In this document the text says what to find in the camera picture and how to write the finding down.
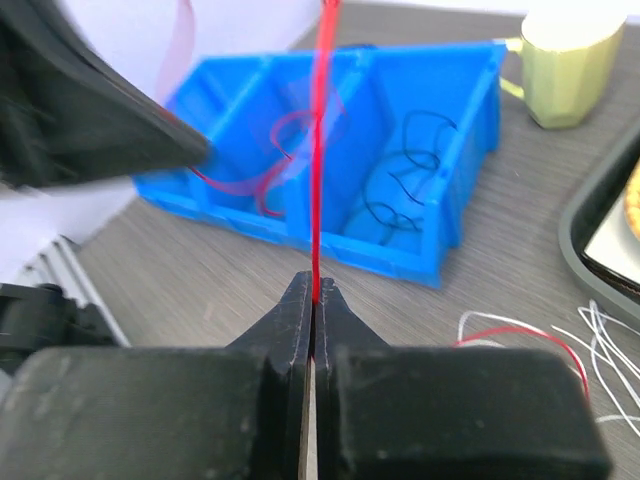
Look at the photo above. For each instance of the dark grey serving tray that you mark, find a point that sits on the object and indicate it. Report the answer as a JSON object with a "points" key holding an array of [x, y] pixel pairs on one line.
{"points": [[584, 213]]}

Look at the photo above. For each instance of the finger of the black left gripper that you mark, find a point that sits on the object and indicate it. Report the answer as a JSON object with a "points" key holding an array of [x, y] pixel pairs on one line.
{"points": [[68, 118]]}

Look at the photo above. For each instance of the white square plate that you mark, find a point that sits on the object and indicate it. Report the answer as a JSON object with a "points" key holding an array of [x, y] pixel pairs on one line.
{"points": [[612, 253]]}

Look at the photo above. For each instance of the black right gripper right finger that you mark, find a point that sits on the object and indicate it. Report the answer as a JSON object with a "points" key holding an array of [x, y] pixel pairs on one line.
{"points": [[389, 412]]}

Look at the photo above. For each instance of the woven orange basket tray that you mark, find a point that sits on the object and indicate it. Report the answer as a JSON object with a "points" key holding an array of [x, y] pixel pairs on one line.
{"points": [[631, 201]]}

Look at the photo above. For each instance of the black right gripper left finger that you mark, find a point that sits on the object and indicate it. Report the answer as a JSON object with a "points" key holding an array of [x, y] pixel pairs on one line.
{"points": [[123, 412]]}

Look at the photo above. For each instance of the blue plastic compartment bin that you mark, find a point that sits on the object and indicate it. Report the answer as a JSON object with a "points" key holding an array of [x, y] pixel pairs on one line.
{"points": [[407, 130]]}

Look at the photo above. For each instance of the light green ceramic mug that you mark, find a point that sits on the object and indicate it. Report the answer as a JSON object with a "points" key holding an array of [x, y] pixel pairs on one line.
{"points": [[567, 55]]}

